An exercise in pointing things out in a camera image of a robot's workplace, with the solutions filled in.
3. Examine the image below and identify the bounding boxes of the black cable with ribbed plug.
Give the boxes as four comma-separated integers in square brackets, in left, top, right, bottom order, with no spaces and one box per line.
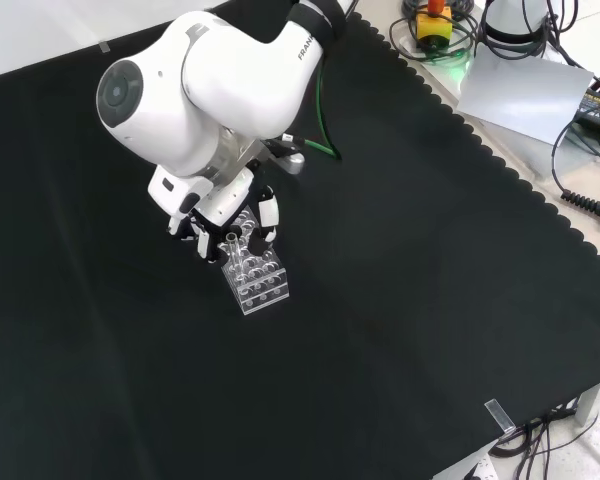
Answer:
[551,119,600,232]

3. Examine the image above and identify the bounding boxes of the pale board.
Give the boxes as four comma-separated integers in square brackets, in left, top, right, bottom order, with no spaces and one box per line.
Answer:
[454,46,595,147]

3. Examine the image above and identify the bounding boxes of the black bench cloth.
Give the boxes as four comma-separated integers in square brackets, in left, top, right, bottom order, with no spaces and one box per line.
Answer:
[0,0,600,480]

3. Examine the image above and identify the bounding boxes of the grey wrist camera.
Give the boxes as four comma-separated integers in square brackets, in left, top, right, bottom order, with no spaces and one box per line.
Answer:
[263,134,307,176]

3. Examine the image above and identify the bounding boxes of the clear test tube rack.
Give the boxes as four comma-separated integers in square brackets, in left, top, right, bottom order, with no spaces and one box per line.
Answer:
[220,203,290,317]

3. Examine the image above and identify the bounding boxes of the clear tape strip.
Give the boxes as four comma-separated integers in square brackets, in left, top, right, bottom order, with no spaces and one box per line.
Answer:
[484,397,517,436]

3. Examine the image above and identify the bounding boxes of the yellow stop button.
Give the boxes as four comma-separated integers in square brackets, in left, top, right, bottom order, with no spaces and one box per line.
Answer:
[413,0,454,50]

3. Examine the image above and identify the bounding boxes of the black cable loops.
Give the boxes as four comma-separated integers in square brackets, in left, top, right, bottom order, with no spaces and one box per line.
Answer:
[389,0,483,64]

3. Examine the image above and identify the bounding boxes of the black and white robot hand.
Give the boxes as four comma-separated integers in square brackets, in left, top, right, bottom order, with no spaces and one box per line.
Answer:
[147,163,282,264]

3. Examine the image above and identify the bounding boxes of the green cable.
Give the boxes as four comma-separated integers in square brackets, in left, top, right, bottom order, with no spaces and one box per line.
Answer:
[304,53,343,162]

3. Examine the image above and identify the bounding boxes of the black floor cable bundle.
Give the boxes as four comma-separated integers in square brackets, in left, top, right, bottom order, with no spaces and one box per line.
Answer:
[488,404,584,480]

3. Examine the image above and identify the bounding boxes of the grey table leg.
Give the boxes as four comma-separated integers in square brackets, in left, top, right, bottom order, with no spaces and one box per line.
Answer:
[576,369,600,427]

